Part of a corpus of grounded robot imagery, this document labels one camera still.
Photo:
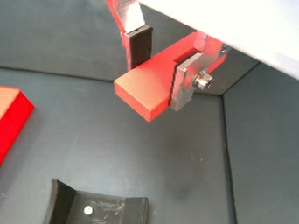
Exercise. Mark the black curved holder stand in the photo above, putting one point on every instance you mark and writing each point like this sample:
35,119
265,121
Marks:
78,207

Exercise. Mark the red shape-sorting board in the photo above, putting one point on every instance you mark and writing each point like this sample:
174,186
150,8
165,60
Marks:
15,111

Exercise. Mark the red double-square peg block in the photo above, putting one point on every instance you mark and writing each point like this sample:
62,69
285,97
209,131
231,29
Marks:
145,86

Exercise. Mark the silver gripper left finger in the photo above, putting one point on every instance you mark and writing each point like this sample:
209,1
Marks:
138,33

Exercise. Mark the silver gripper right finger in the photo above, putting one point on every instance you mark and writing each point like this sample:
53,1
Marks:
193,75

